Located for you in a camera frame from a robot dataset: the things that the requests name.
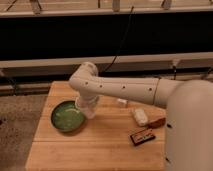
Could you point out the white ceramic cup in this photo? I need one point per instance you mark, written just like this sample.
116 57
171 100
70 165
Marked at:
88 111

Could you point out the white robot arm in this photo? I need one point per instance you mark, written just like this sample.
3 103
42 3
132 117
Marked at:
188 105

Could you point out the green ceramic bowl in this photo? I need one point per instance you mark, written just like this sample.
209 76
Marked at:
65 117

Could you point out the white tube bottle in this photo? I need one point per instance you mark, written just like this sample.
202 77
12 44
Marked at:
122 102

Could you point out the white rectangular block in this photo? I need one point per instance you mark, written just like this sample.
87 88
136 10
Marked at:
140 116

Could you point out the wooden cutting board table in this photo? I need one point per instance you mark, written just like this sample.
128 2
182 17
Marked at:
101 144

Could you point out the brown wooden piece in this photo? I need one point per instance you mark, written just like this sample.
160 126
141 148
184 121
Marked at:
157 123

